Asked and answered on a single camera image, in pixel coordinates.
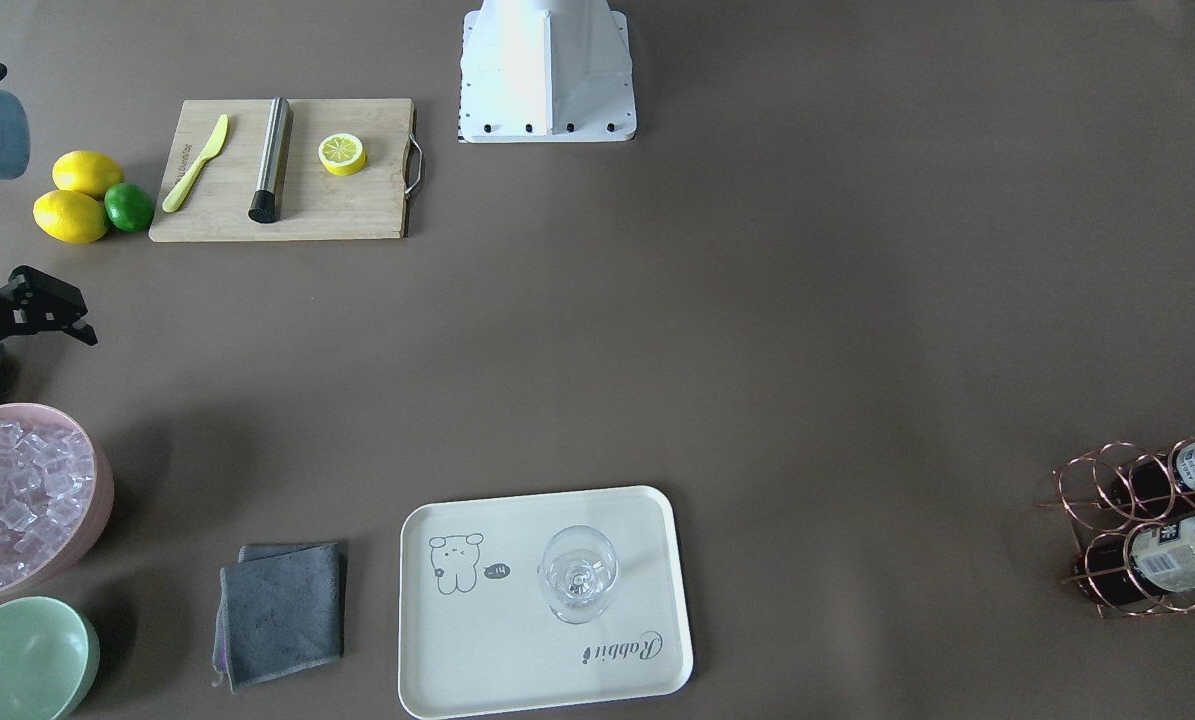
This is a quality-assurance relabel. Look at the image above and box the copper wire bottle basket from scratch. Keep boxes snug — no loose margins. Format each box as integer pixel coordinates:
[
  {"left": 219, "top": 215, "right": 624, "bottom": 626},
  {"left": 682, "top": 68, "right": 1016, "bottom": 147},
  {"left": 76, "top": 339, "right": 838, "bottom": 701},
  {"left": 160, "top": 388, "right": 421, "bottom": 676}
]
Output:
[{"left": 1041, "top": 439, "right": 1195, "bottom": 619}]

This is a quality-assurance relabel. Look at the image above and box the yellow lemon lower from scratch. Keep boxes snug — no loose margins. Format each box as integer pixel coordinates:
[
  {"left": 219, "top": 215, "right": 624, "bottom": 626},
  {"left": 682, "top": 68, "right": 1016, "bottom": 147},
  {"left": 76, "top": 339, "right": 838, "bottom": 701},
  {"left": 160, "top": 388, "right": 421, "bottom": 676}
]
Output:
[{"left": 33, "top": 190, "right": 109, "bottom": 244}]

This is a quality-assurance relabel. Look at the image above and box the yellow lemon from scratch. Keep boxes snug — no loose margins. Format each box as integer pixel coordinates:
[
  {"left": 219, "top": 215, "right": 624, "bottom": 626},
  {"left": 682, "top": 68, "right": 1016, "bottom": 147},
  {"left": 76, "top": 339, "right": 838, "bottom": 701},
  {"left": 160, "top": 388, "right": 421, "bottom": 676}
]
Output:
[
  {"left": 33, "top": 190, "right": 109, "bottom": 244},
  {"left": 50, "top": 150, "right": 125, "bottom": 201}
]

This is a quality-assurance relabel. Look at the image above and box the green lime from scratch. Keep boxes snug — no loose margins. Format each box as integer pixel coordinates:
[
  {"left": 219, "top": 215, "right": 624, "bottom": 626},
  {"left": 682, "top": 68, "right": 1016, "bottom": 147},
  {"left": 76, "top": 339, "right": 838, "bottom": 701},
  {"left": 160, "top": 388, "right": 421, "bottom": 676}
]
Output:
[{"left": 103, "top": 181, "right": 155, "bottom": 233}]

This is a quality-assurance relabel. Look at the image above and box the yellow lemon upper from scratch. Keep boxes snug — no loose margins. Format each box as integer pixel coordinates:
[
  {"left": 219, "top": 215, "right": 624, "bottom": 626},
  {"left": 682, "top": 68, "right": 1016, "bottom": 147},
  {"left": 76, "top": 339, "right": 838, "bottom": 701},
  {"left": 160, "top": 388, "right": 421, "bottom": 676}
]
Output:
[{"left": 50, "top": 150, "right": 125, "bottom": 201}]

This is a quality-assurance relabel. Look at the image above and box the yellow plastic knife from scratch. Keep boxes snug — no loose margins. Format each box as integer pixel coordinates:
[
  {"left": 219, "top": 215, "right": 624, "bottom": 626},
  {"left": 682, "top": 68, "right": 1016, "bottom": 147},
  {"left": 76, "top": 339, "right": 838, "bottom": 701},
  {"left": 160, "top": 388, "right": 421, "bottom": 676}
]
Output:
[{"left": 161, "top": 113, "right": 229, "bottom": 213}]

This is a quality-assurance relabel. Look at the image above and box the pink bowl of ice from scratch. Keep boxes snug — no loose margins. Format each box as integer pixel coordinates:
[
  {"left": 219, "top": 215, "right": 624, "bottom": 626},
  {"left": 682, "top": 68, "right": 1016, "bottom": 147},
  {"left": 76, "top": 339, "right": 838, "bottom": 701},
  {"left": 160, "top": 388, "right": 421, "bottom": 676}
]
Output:
[{"left": 0, "top": 404, "right": 114, "bottom": 593}]

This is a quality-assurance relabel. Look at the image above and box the steel muddler black tip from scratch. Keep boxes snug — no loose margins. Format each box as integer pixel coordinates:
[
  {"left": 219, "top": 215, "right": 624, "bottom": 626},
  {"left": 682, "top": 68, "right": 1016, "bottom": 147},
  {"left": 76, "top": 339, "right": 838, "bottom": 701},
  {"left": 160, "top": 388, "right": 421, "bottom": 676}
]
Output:
[{"left": 249, "top": 97, "right": 292, "bottom": 224}]

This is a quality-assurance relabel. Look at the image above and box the bamboo cutting board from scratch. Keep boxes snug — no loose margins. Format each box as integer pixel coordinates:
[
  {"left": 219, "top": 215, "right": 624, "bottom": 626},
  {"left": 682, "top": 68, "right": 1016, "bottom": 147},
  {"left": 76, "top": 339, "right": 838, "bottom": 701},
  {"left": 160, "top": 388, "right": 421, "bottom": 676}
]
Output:
[{"left": 149, "top": 97, "right": 415, "bottom": 244}]

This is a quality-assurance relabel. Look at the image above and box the half lemon slice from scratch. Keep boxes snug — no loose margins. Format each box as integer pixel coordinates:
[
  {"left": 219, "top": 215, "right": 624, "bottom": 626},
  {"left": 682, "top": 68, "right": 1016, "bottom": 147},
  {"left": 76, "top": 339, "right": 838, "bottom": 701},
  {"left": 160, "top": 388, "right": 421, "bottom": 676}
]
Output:
[{"left": 317, "top": 133, "right": 367, "bottom": 176}]

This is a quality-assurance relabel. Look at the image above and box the mint green bowl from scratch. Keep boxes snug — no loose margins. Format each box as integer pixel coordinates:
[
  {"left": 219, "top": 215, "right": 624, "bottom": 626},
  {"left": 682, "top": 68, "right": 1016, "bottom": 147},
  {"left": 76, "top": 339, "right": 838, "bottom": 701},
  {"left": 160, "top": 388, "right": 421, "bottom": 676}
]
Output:
[{"left": 0, "top": 596, "right": 100, "bottom": 719}]

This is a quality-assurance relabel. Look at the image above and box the grey folded cloth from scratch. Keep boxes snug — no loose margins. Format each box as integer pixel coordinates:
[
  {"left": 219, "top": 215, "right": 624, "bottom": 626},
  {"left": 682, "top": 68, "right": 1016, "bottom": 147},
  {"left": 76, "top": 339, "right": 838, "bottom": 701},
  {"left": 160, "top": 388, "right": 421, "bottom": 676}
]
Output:
[{"left": 212, "top": 542, "right": 347, "bottom": 693}]

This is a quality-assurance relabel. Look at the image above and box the cream rabbit tray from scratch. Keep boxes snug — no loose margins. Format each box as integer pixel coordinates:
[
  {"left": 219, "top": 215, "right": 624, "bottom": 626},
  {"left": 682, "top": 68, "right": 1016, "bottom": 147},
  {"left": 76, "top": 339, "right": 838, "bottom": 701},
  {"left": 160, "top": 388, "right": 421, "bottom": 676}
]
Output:
[{"left": 397, "top": 486, "right": 694, "bottom": 719}]

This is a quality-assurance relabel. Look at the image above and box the clear wine glass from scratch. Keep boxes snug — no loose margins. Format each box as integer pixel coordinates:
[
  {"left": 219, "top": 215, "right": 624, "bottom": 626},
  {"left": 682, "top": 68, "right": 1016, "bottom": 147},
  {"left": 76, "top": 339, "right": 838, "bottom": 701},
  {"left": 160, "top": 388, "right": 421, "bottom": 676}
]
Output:
[{"left": 537, "top": 525, "right": 620, "bottom": 624}]

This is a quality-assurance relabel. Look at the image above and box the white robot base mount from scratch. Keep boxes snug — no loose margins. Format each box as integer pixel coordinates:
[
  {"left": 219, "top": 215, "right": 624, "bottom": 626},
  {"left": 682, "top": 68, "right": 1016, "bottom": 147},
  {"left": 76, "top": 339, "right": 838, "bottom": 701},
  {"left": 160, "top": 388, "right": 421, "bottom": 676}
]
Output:
[{"left": 456, "top": 1, "right": 638, "bottom": 143}]

